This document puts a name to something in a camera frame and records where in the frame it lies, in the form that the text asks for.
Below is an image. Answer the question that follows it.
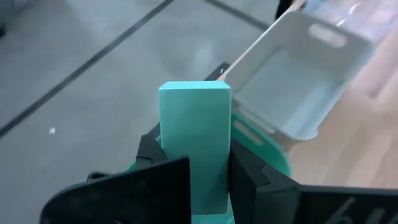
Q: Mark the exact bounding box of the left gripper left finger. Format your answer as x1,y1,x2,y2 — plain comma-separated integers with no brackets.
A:
39,123,192,224

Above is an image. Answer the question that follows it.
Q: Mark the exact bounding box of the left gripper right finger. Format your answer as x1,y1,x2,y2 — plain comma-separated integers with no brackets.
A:
228,139,398,224

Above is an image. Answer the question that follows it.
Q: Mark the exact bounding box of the long teal block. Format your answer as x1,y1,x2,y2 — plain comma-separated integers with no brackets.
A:
158,80,233,216

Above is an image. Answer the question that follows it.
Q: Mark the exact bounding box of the teal plastic bin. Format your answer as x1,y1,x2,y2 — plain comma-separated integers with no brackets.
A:
124,112,292,224

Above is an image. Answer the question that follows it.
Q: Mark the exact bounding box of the white plastic bin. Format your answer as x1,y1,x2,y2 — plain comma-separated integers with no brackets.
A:
223,11,376,141

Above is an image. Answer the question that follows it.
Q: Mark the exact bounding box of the clear plastic bin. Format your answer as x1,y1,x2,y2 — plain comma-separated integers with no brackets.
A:
303,0,398,41

